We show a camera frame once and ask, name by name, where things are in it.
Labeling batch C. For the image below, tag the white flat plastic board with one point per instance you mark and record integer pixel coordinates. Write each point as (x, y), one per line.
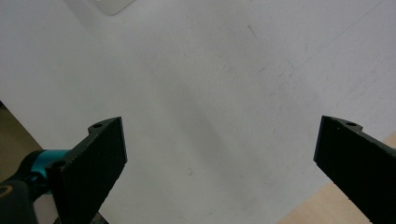
(109, 5)

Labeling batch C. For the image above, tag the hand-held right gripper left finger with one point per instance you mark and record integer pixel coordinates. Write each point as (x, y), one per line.
(88, 168)

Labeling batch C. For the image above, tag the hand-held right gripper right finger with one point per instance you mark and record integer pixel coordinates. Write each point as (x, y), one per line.
(351, 158)

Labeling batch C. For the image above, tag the black and teal clamp mount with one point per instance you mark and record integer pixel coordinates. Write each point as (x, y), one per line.
(21, 186)

